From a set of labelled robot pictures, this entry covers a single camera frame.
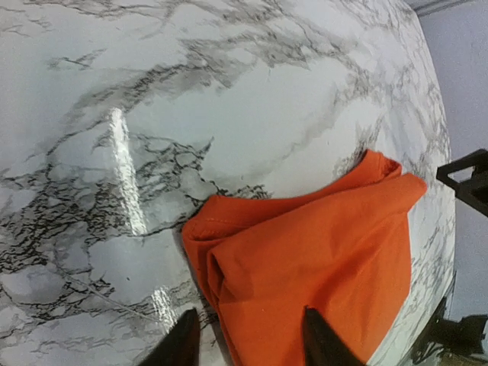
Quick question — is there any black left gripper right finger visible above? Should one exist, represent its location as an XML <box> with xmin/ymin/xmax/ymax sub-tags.
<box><xmin>303</xmin><ymin>307</ymin><xmax>361</xmax><ymax>366</ymax></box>

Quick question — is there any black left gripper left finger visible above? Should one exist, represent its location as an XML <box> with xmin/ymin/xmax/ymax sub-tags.
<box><xmin>138</xmin><ymin>308</ymin><xmax>201</xmax><ymax>366</ymax></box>

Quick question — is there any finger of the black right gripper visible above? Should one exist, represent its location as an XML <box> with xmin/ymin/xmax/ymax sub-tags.
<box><xmin>436</xmin><ymin>149</ymin><xmax>488</xmax><ymax>217</ymax></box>

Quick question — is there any orange t-shirt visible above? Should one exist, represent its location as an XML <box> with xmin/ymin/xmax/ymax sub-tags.
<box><xmin>181</xmin><ymin>150</ymin><xmax>427</xmax><ymax>365</ymax></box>

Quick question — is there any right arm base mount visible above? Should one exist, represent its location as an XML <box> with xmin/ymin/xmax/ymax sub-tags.
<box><xmin>405</xmin><ymin>278</ymin><xmax>487</xmax><ymax>365</ymax></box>

